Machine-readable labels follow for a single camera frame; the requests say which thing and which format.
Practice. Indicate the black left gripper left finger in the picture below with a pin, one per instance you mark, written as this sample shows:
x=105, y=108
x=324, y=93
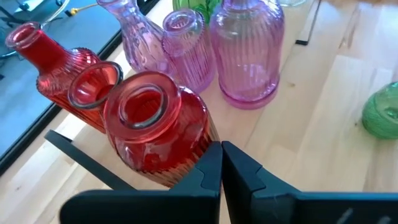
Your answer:
x=186, y=202

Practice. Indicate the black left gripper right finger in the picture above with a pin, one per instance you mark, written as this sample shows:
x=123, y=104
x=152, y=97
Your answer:
x=264, y=202

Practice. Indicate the red ribbed cylinder glass vase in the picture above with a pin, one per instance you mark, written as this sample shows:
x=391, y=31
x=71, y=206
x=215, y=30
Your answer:
x=186, y=124

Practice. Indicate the small pink ribbed glass vase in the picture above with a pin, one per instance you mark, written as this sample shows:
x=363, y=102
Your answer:
x=192, y=62

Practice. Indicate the large pink ribbed glass vase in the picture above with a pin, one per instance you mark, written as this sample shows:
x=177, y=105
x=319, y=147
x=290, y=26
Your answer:
x=248, y=62

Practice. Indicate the red wide-mouthed glass vase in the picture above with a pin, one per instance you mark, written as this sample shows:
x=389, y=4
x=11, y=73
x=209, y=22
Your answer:
x=93, y=84

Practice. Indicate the pink diamond-cut glass vase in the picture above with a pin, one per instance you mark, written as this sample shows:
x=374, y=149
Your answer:
x=140, y=40

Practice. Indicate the round green glass vase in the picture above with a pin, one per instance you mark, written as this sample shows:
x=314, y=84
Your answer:
x=202, y=7

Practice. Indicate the red long-necked glass vase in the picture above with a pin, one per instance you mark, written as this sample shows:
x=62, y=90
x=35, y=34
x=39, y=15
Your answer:
x=46, y=59

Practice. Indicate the wooden shelf with black legs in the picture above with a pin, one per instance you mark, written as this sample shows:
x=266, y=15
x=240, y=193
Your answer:
x=236, y=130

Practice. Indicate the large green patterned glass vase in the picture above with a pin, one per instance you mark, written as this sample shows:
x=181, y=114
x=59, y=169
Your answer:
x=384, y=112

